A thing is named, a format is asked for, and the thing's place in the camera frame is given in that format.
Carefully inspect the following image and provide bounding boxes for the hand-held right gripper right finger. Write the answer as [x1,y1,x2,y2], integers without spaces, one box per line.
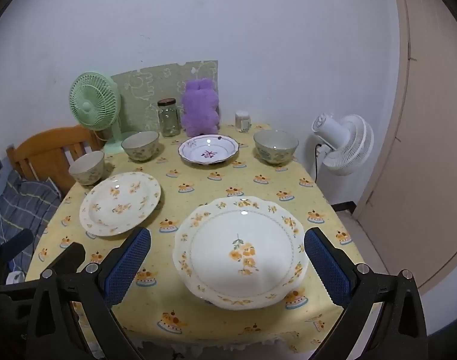
[304,227,428,360]

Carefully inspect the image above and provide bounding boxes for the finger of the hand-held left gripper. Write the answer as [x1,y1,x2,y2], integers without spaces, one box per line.
[0,228,35,262]
[44,242,86,276]

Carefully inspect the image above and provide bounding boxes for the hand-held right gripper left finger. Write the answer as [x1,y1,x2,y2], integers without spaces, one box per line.
[26,227,152,360]

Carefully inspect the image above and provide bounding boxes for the round yellow-flower plate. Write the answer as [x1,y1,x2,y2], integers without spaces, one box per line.
[79,172,162,238]

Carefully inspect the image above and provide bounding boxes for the small floral ceramic bowl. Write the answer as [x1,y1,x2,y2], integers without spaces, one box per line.
[68,151,105,187]

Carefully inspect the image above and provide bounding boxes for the large scalloped yellow-flower plate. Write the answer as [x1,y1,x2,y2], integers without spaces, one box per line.
[172,196,308,311]

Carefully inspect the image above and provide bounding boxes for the purple-flower scalloped plate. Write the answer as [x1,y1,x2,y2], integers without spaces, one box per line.
[178,135,239,166]

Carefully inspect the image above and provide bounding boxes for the grey plaid blanket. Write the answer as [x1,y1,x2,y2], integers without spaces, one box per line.
[0,170,63,271]

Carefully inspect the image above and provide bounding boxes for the wooden chair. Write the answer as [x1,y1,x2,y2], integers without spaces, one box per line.
[6,125,105,196]

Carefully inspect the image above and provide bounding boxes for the yellow printed tablecloth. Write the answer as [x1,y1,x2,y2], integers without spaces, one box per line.
[24,122,368,355]

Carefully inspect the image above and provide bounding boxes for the white standing fan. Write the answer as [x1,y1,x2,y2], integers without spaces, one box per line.
[311,112,374,176]

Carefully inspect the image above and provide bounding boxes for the beige door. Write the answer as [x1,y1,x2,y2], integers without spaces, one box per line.
[354,0,457,289]

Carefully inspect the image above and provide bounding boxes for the empty glass jar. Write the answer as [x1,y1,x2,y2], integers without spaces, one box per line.
[157,98,182,138]

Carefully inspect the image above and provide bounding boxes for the green table fan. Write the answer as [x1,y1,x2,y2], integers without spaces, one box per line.
[70,71,139,154]

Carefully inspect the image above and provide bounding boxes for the small toothpick holder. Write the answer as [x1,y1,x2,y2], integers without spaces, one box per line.
[235,111,251,133]

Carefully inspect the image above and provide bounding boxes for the purple plush toy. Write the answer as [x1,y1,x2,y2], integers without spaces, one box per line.
[181,79,221,137]

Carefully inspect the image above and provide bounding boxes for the green patterned mat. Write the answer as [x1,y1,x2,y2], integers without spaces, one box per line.
[111,60,219,133]

